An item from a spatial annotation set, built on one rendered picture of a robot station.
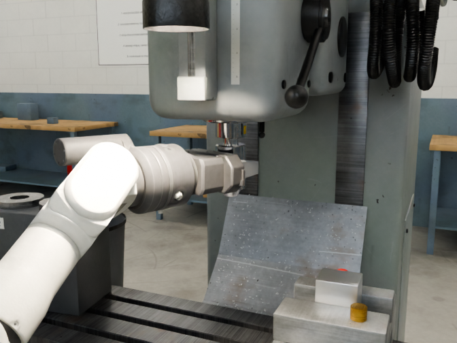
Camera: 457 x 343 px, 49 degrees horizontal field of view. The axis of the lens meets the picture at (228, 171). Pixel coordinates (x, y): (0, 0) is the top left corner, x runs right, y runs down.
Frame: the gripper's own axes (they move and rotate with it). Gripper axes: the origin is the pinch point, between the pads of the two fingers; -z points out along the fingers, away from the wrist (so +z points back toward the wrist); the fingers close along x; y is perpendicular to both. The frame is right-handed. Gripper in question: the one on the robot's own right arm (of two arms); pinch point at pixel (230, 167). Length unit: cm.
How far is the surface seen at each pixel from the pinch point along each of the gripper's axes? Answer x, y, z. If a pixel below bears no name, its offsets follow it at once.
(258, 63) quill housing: -10.5, -15.3, 5.5
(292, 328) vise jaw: -15.3, 20.0, 2.7
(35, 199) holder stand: 38.8, 9.7, 14.9
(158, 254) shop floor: 255, 121, -170
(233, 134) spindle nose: -2.0, -5.3, 1.4
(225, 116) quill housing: -5.5, -8.3, 6.5
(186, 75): -4.2, -13.6, 12.2
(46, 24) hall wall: 554, -82, -222
